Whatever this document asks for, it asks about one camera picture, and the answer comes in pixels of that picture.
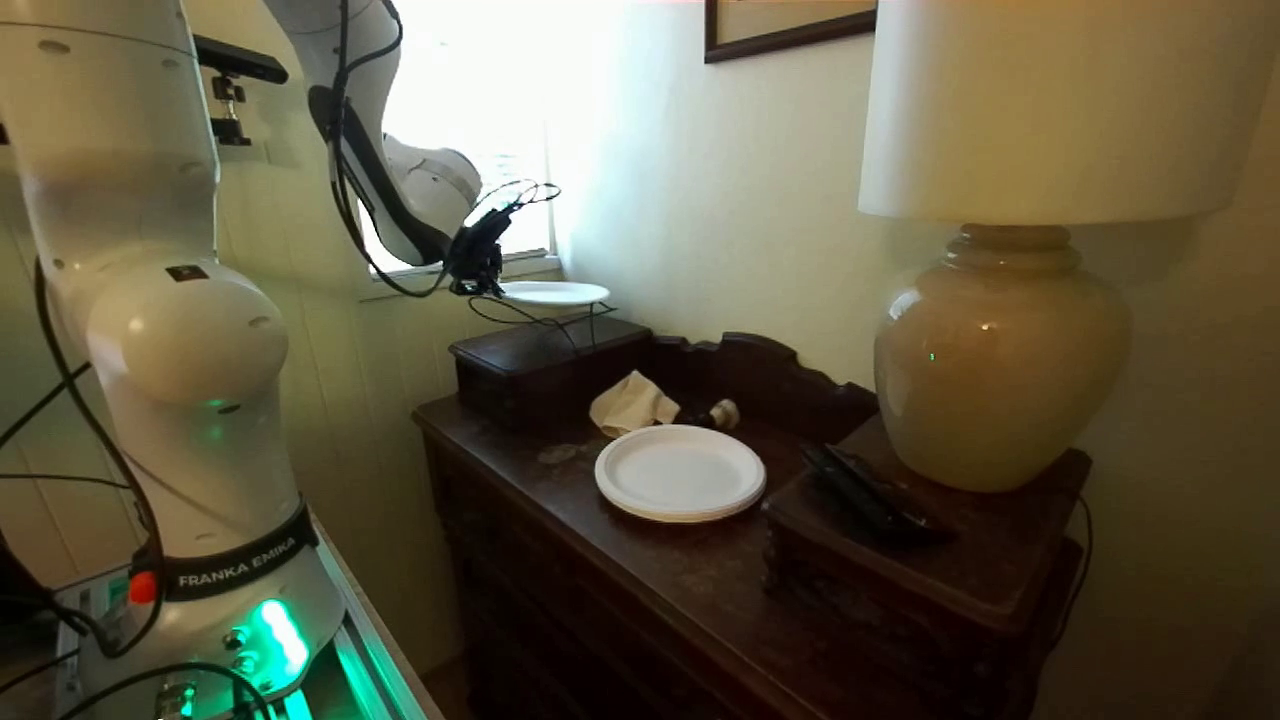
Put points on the black remote control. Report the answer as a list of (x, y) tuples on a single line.
[(849, 487)]

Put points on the dark wooden dresser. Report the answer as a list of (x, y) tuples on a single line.
[(586, 613)]

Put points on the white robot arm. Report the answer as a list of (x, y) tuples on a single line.
[(118, 169)]

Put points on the black camera on stand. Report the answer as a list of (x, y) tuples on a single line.
[(228, 69)]

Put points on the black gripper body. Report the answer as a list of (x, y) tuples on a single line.
[(478, 263)]

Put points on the green lit robot base platform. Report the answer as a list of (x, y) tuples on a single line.
[(294, 647)]

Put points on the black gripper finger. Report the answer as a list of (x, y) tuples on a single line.
[(529, 192)]

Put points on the white plate on table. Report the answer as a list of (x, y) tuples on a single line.
[(676, 473)]

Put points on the beige ceramic table lamp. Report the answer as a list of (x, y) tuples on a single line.
[(1017, 125)]

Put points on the large dark wooden box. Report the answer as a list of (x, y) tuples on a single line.
[(967, 613)]

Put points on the white top plate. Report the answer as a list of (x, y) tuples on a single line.
[(554, 294)]

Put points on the small pale round object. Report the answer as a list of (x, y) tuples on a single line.
[(727, 412)]

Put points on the small dark wooden box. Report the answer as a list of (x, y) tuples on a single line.
[(547, 371)]

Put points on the dark framed picture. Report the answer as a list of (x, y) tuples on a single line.
[(736, 29)]

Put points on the white plate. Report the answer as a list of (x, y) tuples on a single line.
[(554, 294), (676, 473)]

